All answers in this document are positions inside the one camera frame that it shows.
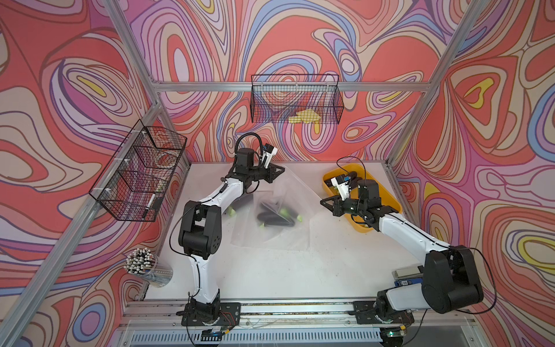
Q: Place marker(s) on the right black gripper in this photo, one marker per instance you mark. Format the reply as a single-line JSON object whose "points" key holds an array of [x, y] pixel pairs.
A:
{"points": [[336, 208]]}

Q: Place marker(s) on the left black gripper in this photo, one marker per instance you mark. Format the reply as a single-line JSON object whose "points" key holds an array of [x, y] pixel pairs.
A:
{"points": [[269, 174]]}

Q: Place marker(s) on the clear zip-top bag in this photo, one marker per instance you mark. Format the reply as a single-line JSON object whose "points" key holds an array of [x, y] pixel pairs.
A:
{"points": [[232, 190], [287, 189]]}

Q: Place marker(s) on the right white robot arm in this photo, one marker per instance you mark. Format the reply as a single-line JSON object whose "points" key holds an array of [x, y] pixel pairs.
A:
{"points": [[450, 279]]}

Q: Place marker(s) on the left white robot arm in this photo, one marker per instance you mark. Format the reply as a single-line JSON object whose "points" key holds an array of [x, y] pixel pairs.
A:
{"points": [[200, 231]]}

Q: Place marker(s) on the yellow item in basket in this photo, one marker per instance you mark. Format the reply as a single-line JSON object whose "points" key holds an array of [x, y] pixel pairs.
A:
{"points": [[307, 116]]}

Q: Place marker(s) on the blue and white tool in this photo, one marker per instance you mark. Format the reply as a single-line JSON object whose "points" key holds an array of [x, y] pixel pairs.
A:
{"points": [[408, 276]]}

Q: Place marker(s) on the clear cup of sticks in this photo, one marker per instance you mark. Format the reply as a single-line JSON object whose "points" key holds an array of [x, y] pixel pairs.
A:
{"points": [[145, 264]]}

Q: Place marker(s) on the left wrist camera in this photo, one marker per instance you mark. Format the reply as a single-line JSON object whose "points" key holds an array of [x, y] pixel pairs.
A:
{"points": [[268, 151]]}

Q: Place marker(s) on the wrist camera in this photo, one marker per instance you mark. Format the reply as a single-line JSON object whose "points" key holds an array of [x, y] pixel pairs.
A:
{"points": [[342, 184], [268, 151]]}

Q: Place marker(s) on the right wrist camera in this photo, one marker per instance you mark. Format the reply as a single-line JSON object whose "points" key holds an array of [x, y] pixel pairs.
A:
{"points": [[342, 184]]}

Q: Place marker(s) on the back black wire basket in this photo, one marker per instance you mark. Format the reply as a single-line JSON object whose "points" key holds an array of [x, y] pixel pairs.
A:
{"points": [[276, 97]]}

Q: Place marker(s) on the black wire basket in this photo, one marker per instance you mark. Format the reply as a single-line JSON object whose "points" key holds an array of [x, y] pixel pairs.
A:
{"points": [[276, 97], [144, 164]]}

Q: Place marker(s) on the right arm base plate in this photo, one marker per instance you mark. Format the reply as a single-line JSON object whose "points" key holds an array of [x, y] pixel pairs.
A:
{"points": [[374, 313]]}

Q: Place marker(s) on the left black wire basket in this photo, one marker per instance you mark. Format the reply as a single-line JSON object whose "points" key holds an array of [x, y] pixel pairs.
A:
{"points": [[144, 164]]}

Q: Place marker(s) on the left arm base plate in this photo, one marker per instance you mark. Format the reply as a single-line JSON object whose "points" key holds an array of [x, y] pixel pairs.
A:
{"points": [[197, 314]]}

